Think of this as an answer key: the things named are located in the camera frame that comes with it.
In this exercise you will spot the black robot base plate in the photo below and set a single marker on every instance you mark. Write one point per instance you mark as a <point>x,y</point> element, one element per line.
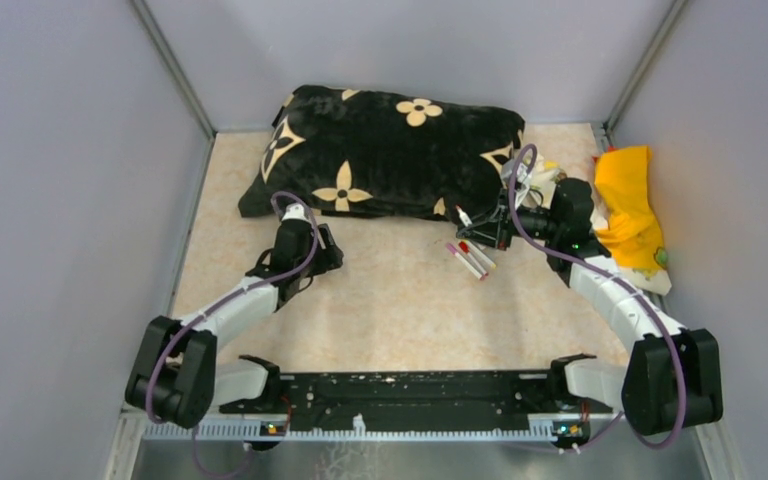
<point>413,401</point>

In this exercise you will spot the white pen brown cap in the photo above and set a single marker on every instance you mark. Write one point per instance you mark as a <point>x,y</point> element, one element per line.
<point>463,216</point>

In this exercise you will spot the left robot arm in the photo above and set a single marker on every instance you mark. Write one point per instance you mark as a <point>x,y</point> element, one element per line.
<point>177,377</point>

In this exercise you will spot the yellow cloth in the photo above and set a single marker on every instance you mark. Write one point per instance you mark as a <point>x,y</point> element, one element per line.
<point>633,234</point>

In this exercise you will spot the aluminium frame rail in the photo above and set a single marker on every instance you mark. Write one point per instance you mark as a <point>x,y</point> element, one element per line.
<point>600,446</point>

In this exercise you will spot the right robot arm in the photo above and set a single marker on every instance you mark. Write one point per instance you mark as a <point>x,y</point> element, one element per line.
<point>673,376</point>

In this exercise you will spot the white patterned cloth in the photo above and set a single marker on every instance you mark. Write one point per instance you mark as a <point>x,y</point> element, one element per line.
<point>545,175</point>

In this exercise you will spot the black floral pillow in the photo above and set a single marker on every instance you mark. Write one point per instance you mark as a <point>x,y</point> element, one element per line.
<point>368,154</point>

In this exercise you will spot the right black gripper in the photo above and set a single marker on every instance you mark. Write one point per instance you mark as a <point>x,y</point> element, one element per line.
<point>488,230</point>

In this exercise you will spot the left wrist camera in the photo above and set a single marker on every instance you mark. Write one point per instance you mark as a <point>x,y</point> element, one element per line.
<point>295,212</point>

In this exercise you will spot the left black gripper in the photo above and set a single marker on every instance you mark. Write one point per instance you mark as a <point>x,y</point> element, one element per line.
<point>326,252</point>

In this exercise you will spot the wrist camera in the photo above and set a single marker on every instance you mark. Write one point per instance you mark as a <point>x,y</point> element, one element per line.
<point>517,181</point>
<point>295,212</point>

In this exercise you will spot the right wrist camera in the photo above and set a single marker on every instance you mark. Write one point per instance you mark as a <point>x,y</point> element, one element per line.
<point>517,181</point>

